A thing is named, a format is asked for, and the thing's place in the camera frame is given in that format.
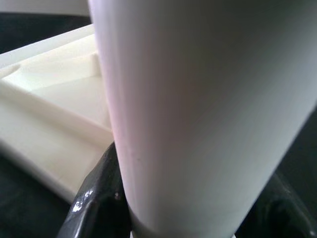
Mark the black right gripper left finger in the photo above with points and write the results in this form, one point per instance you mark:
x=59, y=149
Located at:
x=99, y=205

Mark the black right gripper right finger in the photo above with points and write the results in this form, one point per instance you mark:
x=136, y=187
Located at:
x=292, y=218

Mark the white plastic table top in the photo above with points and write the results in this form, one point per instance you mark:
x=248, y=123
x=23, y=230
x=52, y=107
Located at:
x=49, y=111

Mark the white plastic table leg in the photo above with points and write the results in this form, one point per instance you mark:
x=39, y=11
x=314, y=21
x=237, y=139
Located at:
x=198, y=99

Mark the black table cloth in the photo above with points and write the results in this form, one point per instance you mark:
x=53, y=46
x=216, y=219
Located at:
x=24, y=203

